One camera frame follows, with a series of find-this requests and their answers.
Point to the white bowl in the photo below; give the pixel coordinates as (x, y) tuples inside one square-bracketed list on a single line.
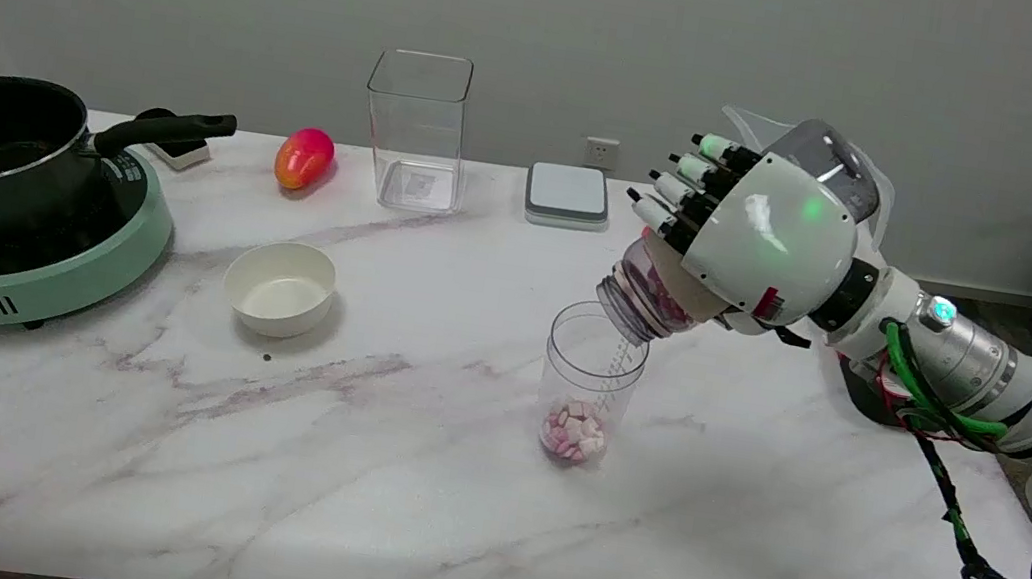
[(279, 289)]

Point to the clear plastic pitcher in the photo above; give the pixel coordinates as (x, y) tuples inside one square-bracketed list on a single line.
[(751, 129)]

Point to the clear square container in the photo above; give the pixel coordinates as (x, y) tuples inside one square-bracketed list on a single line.
[(415, 129)]

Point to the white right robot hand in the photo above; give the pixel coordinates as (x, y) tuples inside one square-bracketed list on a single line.
[(775, 245)]

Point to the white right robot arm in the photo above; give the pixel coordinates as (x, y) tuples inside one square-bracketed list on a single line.
[(970, 363)]

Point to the clear bottle with pink candies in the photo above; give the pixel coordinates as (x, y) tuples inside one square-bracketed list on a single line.
[(635, 301)]

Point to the grey white kitchen scale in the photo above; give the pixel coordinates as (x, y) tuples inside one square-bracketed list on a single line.
[(568, 194)]

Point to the clear plastic measuring cup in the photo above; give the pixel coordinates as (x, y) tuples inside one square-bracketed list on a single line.
[(592, 381)]

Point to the white black power adapter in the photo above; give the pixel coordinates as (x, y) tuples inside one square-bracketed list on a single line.
[(184, 152)]

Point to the green induction cooker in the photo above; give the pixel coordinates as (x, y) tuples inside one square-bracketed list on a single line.
[(53, 280)]

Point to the pink white candies pile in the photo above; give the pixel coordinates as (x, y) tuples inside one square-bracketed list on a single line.
[(574, 433)]

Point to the red orange mango toy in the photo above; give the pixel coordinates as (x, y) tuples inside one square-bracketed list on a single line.
[(303, 158)]

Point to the white wall socket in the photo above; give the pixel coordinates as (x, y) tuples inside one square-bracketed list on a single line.
[(601, 152)]

